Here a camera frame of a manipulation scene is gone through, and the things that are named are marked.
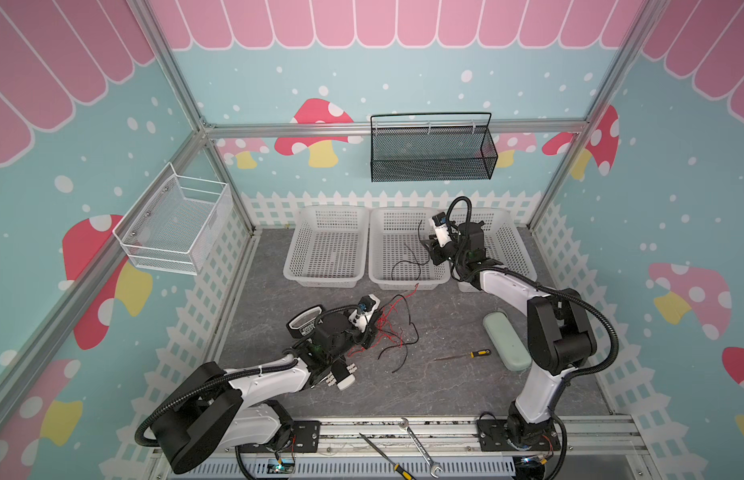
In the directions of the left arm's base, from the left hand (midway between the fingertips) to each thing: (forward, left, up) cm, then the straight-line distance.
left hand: (378, 316), depth 83 cm
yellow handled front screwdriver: (-34, -5, -11) cm, 36 cm away
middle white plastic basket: (+29, -6, -11) cm, 32 cm away
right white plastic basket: (+41, -41, -10) cm, 59 cm away
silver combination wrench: (-24, -7, -12) cm, 28 cm away
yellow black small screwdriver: (-6, -28, -11) cm, 31 cm away
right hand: (+24, -14, +7) cm, 29 cm away
